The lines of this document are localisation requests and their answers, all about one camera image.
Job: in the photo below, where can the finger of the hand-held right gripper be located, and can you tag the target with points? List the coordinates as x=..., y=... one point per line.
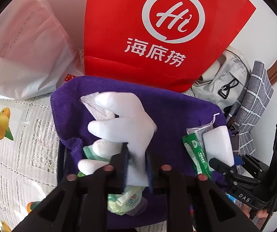
x=222, y=166
x=246, y=160

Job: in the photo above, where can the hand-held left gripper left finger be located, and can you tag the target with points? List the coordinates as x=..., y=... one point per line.
x=125, y=169

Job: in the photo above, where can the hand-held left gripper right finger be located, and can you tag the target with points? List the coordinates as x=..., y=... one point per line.
x=149, y=171

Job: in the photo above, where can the mesh pouch of white pads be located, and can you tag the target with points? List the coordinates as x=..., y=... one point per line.
x=217, y=145

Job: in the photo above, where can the green sachet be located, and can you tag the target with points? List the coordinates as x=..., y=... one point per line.
x=196, y=154

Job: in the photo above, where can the green wet wipes pack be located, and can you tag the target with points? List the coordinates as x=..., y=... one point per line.
x=126, y=201

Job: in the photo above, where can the white glove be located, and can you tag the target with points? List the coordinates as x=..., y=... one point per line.
x=126, y=125

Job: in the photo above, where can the white tissue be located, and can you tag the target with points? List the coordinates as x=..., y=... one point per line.
x=93, y=107

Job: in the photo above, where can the purple towel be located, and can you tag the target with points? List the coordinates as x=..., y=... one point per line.
x=177, y=106

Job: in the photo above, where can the person's right hand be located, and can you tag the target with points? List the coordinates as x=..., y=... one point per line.
x=255, y=215

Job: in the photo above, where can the grey checked cushion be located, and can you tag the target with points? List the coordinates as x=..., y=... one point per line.
x=254, y=96

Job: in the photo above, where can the grey backpack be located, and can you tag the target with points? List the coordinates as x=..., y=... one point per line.
x=223, y=84

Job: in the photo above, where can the red paper bag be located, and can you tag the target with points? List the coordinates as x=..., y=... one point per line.
x=128, y=29

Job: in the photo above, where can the white plastic shopping bag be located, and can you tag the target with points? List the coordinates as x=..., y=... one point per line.
x=27, y=41

